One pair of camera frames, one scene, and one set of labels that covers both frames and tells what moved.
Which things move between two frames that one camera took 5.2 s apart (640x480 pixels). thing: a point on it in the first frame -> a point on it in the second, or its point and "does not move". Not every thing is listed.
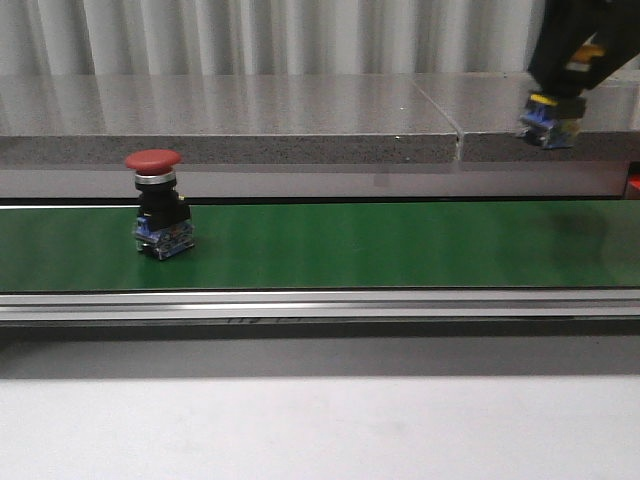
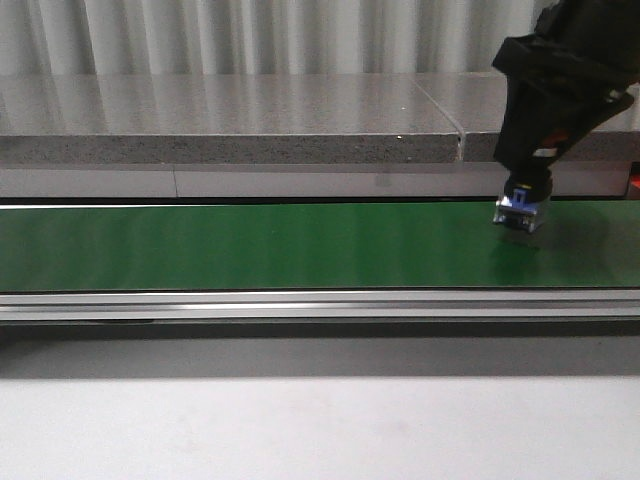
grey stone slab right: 486,110 does not move
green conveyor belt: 313,245 does not move
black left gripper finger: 565,25 -> 532,113
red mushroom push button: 164,226 -> 526,192
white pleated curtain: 268,37 does not move
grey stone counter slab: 221,118 does not move
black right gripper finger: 618,31 -> 588,109
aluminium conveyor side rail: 317,304 does not move
